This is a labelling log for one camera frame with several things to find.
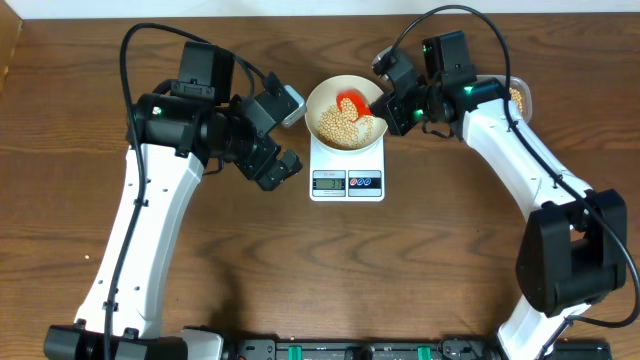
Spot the pile of soybeans in bowl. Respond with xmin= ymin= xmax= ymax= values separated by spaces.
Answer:
xmin=318 ymin=105 xmax=374 ymax=150

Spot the wooden side panel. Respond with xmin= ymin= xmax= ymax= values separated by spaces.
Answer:
xmin=0 ymin=0 xmax=23 ymax=89

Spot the red plastic measuring scoop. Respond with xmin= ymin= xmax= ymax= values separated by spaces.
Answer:
xmin=336 ymin=90 xmax=372 ymax=123

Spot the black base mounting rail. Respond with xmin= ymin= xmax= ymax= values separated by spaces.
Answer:
xmin=219 ymin=338 xmax=614 ymax=360

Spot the white digital kitchen scale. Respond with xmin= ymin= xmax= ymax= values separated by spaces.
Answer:
xmin=309 ymin=136 xmax=385 ymax=202

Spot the cream round bowl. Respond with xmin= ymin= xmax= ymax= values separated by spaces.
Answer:
xmin=305 ymin=75 xmax=388 ymax=149

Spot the clear container of soybeans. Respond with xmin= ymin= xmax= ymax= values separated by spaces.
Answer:
xmin=470 ymin=75 xmax=533 ymax=125

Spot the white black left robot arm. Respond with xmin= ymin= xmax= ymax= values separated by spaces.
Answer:
xmin=44 ymin=42 xmax=306 ymax=359

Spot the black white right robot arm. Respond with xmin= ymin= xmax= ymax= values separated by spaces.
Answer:
xmin=370 ymin=31 xmax=627 ymax=359

